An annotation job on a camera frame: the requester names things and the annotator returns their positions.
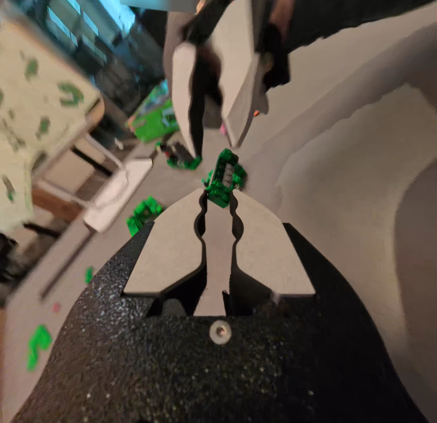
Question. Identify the small red brick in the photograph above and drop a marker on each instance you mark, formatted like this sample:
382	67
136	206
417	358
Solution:
56	307

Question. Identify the green brick cluster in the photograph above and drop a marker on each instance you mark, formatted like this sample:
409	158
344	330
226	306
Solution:
143	213

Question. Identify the green toy box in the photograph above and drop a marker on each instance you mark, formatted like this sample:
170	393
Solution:
153	121

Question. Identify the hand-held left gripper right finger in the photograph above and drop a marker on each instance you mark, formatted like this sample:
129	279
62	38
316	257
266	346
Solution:
269	252

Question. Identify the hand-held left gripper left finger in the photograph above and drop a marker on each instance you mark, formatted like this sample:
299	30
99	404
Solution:
167	249

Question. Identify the small green brick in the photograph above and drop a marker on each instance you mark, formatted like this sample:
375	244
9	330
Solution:
88	275

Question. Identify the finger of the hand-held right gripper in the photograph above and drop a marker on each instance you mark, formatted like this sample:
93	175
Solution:
181	88
239	47

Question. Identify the green toy brick build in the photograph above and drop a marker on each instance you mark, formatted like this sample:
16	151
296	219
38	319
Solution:
223	177

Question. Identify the bright green brick piece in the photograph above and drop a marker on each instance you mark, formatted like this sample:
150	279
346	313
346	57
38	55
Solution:
39	344

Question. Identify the black and green brick build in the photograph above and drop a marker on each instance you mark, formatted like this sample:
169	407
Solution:
179	155

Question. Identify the grey desk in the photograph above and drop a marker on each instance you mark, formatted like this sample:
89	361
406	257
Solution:
170	187

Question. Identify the window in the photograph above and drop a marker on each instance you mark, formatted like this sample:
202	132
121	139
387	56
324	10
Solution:
71	16

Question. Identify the white power strip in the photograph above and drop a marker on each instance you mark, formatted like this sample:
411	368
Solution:
116	194

